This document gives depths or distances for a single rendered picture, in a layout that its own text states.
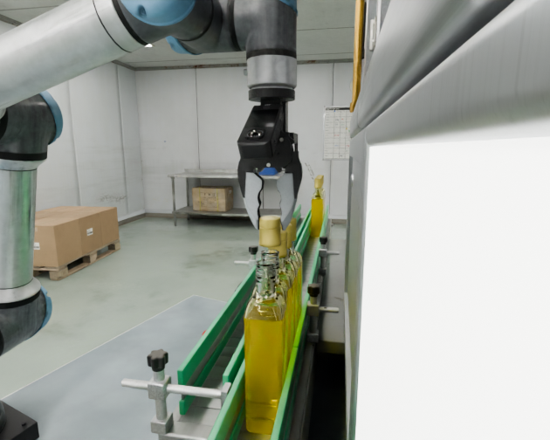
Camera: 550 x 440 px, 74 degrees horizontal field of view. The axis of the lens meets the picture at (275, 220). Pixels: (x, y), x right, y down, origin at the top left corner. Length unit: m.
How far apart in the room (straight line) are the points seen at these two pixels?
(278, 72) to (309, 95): 5.95
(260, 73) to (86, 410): 0.77
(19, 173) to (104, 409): 0.52
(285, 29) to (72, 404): 0.87
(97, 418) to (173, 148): 6.40
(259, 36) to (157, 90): 6.75
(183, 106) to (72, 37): 6.54
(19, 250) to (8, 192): 0.12
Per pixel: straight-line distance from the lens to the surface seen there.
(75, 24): 0.53
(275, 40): 0.56
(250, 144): 0.47
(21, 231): 0.84
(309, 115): 6.47
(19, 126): 0.76
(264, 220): 0.56
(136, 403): 0.95
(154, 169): 7.30
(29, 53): 0.57
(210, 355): 0.76
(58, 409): 1.00
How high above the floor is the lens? 1.30
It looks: 11 degrees down
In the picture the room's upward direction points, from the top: straight up
